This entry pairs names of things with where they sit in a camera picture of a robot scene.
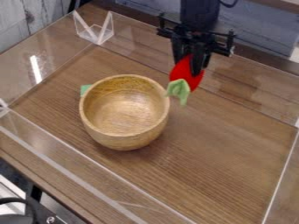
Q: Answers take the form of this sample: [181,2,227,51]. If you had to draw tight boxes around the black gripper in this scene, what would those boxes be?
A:
[156,12,236,77]

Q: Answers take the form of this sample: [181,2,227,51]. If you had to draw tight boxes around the red plush strawberry green leaves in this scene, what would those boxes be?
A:
[165,54,204,106]

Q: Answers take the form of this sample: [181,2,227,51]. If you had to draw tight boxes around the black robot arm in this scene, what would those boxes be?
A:
[156,0,239,77]

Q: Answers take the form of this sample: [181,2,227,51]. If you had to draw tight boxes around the wooden bowl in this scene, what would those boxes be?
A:
[78,74,170,151]

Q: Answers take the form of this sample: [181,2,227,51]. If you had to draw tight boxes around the green cloth piece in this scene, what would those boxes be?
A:
[80,84,92,96]

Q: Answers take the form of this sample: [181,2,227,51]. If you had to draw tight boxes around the black table leg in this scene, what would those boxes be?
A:
[25,182,42,211]

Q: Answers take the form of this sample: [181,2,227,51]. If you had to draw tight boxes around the clear acrylic corner bracket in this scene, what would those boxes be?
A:
[72,11,114,46]

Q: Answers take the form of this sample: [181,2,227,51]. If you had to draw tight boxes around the clear acrylic table enclosure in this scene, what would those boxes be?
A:
[0,5,299,224]

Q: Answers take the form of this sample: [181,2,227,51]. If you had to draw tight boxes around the black cable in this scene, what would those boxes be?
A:
[0,197,40,224]

